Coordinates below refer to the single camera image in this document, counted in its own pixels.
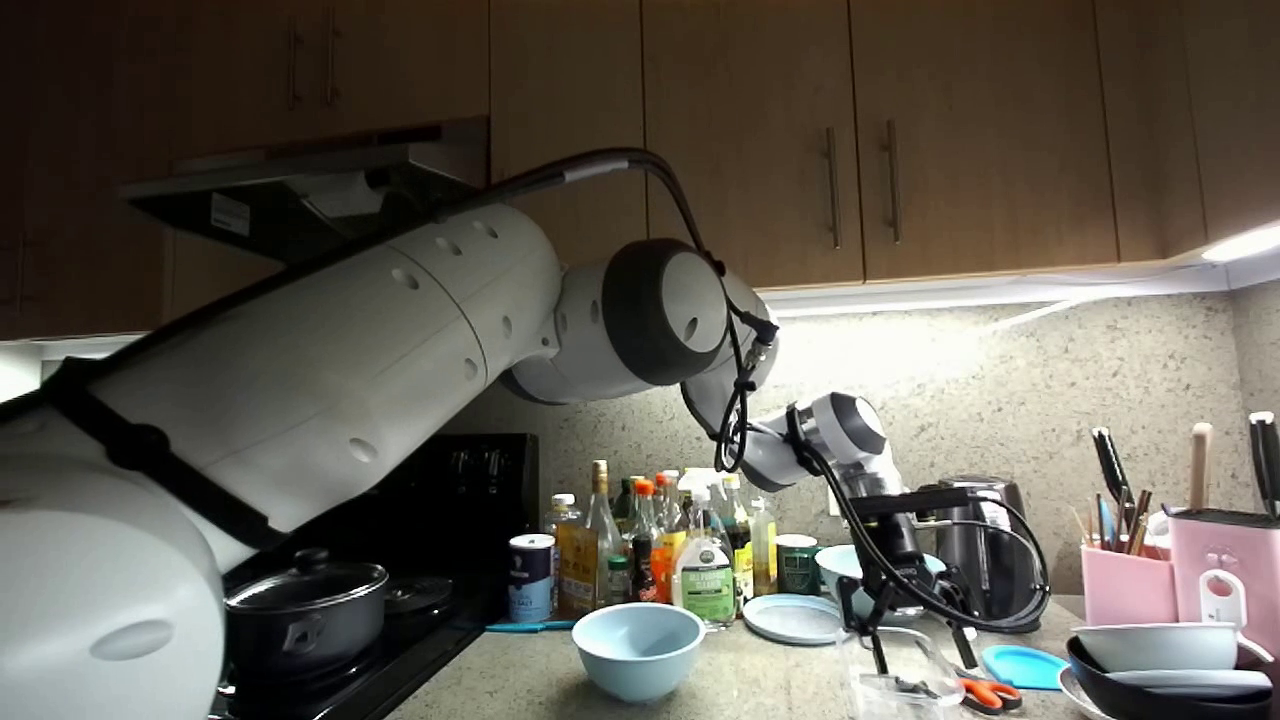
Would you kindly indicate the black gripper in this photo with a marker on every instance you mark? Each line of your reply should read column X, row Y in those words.
column 898, row 583

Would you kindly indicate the silver spoon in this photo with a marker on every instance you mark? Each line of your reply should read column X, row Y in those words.
column 924, row 681

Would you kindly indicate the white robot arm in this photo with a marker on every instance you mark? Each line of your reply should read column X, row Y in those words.
column 136, row 480

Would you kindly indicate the clear plastic lunchbox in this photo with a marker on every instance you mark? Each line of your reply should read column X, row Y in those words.
column 873, row 699

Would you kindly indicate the light blue back bowl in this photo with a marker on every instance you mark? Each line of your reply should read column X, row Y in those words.
column 837, row 567

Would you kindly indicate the light blue bowl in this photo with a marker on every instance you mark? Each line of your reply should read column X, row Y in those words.
column 837, row 567
column 638, row 653

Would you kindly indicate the light blue front bowl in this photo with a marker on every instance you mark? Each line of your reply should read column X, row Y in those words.
column 638, row 653

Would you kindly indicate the blue round lid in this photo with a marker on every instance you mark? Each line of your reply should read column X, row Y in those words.
column 1026, row 664

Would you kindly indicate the black electric kettle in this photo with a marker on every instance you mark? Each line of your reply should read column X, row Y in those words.
column 989, row 552

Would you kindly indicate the green lidded jar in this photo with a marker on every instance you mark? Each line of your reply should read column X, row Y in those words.
column 799, row 567

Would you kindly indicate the white round lid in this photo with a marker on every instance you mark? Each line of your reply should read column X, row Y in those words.
column 784, row 616

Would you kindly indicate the pink utensil holder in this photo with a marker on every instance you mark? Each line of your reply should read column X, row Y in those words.
column 1127, row 590

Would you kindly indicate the green spray bottle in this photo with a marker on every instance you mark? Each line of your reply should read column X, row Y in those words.
column 703, row 569

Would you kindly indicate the red capped sauce bottle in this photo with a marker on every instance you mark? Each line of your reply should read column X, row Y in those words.
column 651, row 542

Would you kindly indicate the pink knife block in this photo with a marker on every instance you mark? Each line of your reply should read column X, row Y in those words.
column 1230, row 569

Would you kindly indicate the yellow oil bottle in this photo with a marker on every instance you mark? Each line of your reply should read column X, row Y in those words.
column 572, row 552

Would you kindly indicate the white salt canister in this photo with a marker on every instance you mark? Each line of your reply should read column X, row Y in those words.
column 531, row 578

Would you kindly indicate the black stove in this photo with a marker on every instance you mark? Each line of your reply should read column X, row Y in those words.
column 443, row 531

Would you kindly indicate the black cooking pot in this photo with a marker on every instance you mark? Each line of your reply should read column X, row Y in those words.
column 306, row 616

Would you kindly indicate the range hood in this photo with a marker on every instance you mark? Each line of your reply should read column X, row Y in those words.
column 310, row 202

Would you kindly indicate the orange handled scissors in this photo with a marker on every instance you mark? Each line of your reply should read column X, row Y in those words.
column 970, row 684

